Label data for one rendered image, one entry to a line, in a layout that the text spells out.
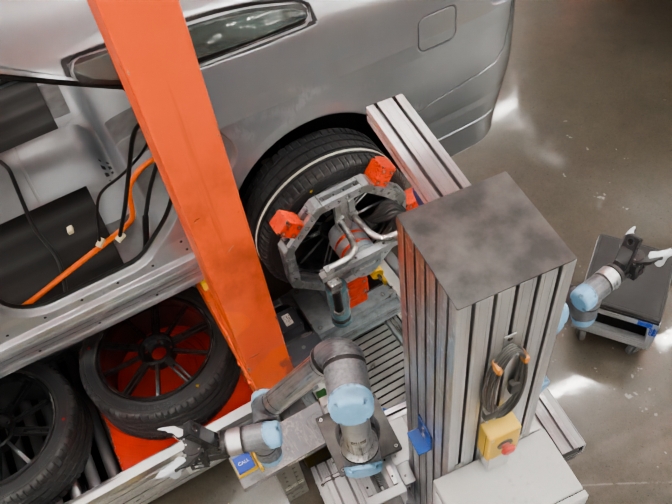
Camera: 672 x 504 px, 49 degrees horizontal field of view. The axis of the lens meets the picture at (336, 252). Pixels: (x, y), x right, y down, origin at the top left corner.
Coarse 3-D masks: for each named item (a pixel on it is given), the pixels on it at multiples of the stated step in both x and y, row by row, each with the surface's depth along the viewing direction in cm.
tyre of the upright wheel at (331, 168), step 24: (288, 144) 282; (312, 144) 279; (336, 144) 279; (360, 144) 285; (264, 168) 281; (288, 168) 275; (312, 168) 273; (336, 168) 271; (360, 168) 277; (264, 192) 279; (288, 192) 272; (312, 192) 273; (264, 216) 278; (264, 240) 281
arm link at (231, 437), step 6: (228, 432) 204; (234, 432) 204; (228, 438) 203; (234, 438) 203; (228, 444) 202; (234, 444) 202; (240, 444) 202; (228, 450) 203; (234, 450) 203; (240, 450) 203
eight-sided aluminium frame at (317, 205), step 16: (336, 192) 273; (352, 192) 271; (368, 192) 276; (384, 192) 281; (400, 192) 286; (304, 208) 271; (320, 208) 268; (304, 224) 270; (288, 240) 278; (288, 256) 278; (384, 256) 312; (288, 272) 287; (304, 272) 301; (304, 288) 298; (320, 288) 304
